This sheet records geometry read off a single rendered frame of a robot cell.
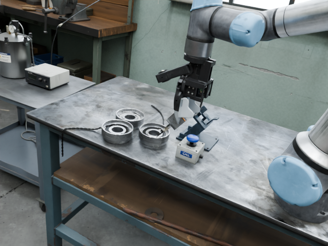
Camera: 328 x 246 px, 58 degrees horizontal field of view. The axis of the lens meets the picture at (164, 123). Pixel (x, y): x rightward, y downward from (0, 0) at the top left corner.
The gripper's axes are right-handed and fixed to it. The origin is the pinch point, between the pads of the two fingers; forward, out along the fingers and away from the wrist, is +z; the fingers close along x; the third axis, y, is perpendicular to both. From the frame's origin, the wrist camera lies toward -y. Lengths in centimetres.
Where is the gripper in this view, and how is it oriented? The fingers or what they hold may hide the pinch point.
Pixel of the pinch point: (178, 117)
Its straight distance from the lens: 90.7
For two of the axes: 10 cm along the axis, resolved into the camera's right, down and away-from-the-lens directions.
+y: 8.6, 3.3, -3.8
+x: 4.9, -3.4, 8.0
